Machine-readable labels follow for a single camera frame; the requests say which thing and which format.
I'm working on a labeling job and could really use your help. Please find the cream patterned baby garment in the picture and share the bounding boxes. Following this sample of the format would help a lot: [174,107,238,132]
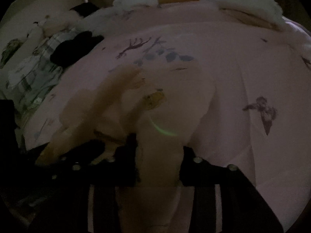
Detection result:
[38,61,215,232]

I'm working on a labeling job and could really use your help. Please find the black clothing pile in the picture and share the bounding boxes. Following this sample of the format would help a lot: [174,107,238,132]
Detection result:
[50,31,104,69]

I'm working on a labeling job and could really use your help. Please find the pink printed bed sheet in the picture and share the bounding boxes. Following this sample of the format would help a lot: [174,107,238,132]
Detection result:
[24,2,310,232]

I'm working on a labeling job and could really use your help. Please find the plaid green white blanket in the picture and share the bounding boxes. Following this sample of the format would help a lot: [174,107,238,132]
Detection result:
[4,28,79,113]

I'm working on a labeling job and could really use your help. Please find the white pink plush toy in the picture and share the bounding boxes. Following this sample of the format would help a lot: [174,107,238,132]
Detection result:
[26,10,83,38]

